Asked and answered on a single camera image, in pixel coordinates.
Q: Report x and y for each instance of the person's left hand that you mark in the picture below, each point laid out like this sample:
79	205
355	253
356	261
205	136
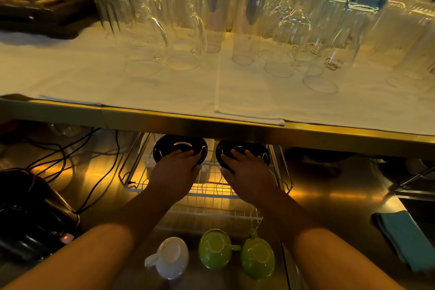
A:
171	177

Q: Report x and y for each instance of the person's right hand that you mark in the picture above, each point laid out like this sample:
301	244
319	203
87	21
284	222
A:
253	181

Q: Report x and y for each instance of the person's right middle finger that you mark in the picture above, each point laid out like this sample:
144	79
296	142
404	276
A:
251	156

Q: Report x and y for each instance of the person's left thumb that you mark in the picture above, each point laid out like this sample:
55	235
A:
197	169

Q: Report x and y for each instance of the person's right thumb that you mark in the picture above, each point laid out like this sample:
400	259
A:
227	175

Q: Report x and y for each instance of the black saucer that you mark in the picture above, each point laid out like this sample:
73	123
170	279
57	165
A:
258	150
171	143

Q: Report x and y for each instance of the person's left forearm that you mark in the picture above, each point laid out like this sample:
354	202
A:
91	249

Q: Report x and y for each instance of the person's right forearm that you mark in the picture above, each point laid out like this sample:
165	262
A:
323	252

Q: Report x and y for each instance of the metal shelf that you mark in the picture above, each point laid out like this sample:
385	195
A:
204	126

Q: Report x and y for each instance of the green ceramic cup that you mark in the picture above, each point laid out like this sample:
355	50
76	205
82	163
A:
257	259
214	250

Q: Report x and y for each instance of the white ceramic cup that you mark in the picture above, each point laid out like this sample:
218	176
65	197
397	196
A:
170	259

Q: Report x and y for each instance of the white cloth mat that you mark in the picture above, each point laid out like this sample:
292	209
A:
356	106
102	86

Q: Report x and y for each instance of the group of tall clear glasses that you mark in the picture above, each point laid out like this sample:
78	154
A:
249	21

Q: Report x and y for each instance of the group of printed clear glasses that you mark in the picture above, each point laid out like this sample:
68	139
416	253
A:
340	35

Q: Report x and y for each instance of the group of clear glass mugs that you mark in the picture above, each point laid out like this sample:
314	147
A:
136	21

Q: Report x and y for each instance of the metal sink fixture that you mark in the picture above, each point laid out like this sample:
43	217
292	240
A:
416	184

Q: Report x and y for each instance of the black electric appliance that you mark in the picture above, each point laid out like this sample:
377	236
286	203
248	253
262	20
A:
30	218

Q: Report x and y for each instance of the teal folded cloth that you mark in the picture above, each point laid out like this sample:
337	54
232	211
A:
407	242

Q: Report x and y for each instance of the group of blurred clear glasses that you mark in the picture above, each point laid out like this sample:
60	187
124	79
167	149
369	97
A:
411	45

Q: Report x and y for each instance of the dark wooden tray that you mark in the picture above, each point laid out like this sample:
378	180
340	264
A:
51	18

